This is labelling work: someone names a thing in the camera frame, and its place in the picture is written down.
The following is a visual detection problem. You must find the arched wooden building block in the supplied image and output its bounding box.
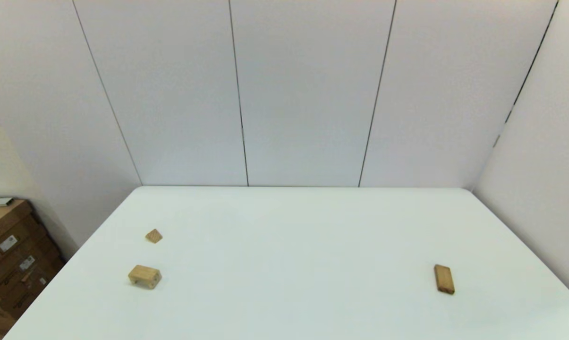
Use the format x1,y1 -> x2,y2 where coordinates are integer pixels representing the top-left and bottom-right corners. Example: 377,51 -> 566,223
127,265 -> 162,290

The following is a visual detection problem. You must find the rectangular wooden building block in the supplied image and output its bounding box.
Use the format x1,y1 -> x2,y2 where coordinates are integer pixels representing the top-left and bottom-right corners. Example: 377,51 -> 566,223
434,264 -> 456,295

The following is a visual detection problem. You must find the cardboard box with white label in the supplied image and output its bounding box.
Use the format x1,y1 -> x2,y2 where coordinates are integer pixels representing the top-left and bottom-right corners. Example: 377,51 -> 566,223
0,231 -> 67,305
0,199 -> 46,259

